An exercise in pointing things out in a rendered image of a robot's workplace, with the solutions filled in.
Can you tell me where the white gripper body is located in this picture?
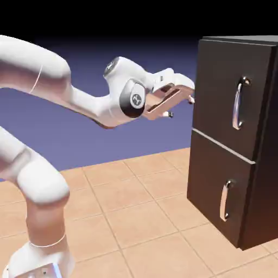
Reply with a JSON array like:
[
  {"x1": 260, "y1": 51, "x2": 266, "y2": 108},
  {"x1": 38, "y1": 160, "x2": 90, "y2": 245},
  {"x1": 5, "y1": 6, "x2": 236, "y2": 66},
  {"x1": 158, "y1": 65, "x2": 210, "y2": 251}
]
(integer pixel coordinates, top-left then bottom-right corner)
[{"x1": 142, "y1": 73, "x2": 195, "y2": 121}]

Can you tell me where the dark wooden cabinet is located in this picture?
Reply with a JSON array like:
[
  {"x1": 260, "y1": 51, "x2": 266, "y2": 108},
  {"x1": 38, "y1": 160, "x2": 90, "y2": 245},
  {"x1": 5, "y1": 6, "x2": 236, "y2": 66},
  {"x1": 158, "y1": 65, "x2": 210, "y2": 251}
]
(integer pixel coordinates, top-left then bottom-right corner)
[{"x1": 186, "y1": 35, "x2": 278, "y2": 251}]

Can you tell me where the dark cabinet door with long handle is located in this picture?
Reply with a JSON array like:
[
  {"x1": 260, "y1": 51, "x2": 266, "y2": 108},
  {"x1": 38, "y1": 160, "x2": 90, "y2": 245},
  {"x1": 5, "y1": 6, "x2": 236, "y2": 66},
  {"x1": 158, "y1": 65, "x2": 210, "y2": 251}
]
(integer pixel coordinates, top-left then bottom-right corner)
[{"x1": 192, "y1": 39, "x2": 278, "y2": 162}]

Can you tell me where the long curved silver handle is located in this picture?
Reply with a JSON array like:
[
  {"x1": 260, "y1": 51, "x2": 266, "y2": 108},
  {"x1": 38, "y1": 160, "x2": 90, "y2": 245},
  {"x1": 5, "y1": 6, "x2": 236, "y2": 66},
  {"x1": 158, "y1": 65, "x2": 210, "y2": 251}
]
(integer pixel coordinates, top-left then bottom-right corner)
[{"x1": 232, "y1": 75, "x2": 251, "y2": 130}]

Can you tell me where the dark cabinet door with short handle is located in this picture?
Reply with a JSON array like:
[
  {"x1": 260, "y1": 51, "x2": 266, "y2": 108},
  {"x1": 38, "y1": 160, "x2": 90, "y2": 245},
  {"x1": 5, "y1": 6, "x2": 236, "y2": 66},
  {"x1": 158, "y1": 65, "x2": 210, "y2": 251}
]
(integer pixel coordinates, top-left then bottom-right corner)
[{"x1": 186, "y1": 128, "x2": 256, "y2": 249}]

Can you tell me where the short curved silver handle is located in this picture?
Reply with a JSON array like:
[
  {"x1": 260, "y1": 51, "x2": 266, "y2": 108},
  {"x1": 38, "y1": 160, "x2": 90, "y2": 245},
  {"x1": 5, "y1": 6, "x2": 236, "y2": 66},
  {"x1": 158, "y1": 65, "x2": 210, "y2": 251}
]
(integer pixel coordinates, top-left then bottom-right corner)
[{"x1": 219, "y1": 179, "x2": 236, "y2": 222}]

